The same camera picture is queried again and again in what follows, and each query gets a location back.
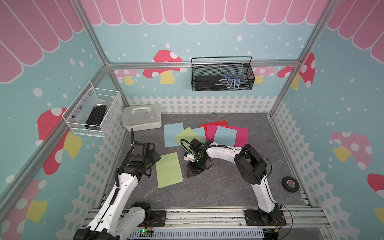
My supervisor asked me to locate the black box in mesh basket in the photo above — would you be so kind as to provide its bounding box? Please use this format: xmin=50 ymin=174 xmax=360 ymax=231
xmin=193 ymin=76 xmax=224 ymax=91

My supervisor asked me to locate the blue white item in basket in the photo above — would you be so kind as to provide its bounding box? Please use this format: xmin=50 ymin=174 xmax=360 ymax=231
xmin=217 ymin=72 xmax=241 ymax=90

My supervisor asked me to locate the large green paper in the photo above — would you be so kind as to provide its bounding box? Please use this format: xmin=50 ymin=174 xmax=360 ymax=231
xmin=156 ymin=153 xmax=184 ymax=188

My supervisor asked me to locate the middle blue paper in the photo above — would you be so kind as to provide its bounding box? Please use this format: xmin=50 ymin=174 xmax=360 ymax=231
xmin=192 ymin=127 xmax=207 ymax=141

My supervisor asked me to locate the black mesh wall basket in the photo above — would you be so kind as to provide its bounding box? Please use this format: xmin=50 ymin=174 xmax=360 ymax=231
xmin=191 ymin=56 xmax=255 ymax=92

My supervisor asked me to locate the magenta paper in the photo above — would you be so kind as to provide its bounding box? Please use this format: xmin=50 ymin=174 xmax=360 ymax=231
xmin=229 ymin=126 xmax=249 ymax=147
xmin=206 ymin=125 xmax=227 ymax=141

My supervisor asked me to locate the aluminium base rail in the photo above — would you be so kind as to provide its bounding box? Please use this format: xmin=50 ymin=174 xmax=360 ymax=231
xmin=129 ymin=206 xmax=337 ymax=240

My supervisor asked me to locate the far left blue paper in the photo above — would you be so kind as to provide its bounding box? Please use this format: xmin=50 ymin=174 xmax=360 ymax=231
xmin=164 ymin=123 xmax=184 ymax=148

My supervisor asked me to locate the black tape roll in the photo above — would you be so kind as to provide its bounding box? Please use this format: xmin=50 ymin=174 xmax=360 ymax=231
xmin=282 ymin=176 xmax=300 ymax=193

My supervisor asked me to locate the green lit circuit board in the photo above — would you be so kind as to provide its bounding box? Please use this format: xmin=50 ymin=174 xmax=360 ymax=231
xmin=140 ymin=229 xmax=154 ymax=238

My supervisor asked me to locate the right blue paper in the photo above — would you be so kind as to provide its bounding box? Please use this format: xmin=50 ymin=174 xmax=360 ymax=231
xmin=214 ymin=126 xmax=237 ymax=147

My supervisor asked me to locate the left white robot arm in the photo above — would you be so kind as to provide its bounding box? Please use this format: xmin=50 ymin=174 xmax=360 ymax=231
xmin=73 ymin=129 xmax=161 ymax=240

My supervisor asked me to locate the blue paper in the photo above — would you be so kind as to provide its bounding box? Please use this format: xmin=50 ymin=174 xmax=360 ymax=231
xmin=192 ymin=127 xmax=207 ymax=141
xmin=214 ymin=126 xmax=237 ymax=147
xmin=164 ymin=123 xmax=184 ymax=148

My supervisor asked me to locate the white wire wall basket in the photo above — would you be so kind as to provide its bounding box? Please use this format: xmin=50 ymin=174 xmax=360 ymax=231
xmin=62 ymin=82 xmax=123 ymax=138

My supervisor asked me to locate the black block in wire basket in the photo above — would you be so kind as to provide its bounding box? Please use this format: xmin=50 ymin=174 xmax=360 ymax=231
xmin=85 ymin=105 xmax=107 ymax=130

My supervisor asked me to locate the small green paper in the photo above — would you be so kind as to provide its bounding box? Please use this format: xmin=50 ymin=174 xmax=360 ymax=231
xmin=174 ymin=128 xmax=205 ymax=145

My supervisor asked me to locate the red paper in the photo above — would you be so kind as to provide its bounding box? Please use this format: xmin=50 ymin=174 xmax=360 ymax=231
xmin=201 ymin=121 xmax=229 ymax=132

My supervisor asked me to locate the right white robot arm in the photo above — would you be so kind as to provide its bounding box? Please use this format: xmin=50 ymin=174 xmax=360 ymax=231
xmin=180 ymin=139 xmax=281 ymax=225

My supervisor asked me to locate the white plastic storage box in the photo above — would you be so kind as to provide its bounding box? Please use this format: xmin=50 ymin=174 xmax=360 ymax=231
xmin=122 ymin=104 xmax=162 ymax=132

